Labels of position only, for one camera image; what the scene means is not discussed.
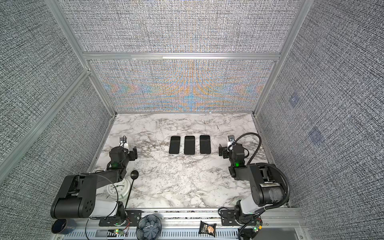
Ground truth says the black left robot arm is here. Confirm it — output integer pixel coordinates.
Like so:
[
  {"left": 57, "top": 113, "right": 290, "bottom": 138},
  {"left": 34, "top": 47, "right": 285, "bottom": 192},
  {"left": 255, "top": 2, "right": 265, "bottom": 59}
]
[{"left": 51, "top": 147, "right": 138, "bottom": 225}]

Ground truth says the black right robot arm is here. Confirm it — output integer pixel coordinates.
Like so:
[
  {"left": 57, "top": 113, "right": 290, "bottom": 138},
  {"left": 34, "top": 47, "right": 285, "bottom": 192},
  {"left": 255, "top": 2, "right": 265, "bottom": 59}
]
[{"left": 218, "top": 145, "right": 290, "bottom": 226}]

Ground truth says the white analog alarm clock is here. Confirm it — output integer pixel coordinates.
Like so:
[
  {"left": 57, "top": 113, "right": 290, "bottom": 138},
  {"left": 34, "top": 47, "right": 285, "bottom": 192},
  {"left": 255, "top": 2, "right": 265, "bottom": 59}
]
[{"left": 107, "top": 179, "right": 131, "bottom": 200}]

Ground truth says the black snack packet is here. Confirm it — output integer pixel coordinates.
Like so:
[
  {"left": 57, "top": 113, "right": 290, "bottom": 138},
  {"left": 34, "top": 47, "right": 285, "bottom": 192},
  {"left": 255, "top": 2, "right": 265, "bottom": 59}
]
[{"left": 199, "top": 221, "right": 217, "bottom": 238}]

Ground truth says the dark blue mug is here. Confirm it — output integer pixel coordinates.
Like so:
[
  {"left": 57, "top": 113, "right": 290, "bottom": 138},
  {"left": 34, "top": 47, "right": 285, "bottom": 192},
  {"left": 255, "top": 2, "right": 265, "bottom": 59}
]
[{"left": 51, "top": 219, "right": 77, "bottom": 235}]

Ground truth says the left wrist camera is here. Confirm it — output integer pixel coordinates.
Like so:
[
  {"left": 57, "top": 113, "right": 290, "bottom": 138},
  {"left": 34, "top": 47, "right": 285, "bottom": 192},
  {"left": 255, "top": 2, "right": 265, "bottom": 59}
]
[{"left": 119, "top": 136, "right": 128, "bottom": 151}]

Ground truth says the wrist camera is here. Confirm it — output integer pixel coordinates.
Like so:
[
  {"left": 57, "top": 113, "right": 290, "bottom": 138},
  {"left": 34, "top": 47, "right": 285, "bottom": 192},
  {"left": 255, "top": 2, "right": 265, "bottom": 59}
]
[
  {"left": 227, "top": 135, "right": 236, "bottom": 151},
  {"left": 119, "top": 136, "right": 128, "bottom": 151}
]

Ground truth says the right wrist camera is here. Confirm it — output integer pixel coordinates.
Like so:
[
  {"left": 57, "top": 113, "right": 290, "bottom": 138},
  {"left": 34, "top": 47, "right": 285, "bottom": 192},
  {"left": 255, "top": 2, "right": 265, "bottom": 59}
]
[{"left": 227, "top": 135, "right": 236, "bottom": 151}]

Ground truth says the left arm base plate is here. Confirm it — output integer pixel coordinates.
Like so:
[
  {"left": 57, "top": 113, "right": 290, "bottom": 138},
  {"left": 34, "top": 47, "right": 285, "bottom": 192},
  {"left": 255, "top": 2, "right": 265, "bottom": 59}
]
[{"left": 99, "top": 210, "right": 143, "bottom": 227}]

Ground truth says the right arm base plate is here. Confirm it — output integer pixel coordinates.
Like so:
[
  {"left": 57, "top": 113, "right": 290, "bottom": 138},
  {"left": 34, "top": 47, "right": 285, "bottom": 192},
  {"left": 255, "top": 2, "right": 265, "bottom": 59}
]
[{"left": 219, "top": 209, "right": 240, "bottom": 227}]

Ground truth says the aluminium front rail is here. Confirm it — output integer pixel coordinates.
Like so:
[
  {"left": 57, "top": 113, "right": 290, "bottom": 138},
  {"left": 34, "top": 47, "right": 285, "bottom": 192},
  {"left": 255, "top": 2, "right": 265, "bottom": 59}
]
[{"left": 50, "top": 208, "right": 311, "bottom": 240}]

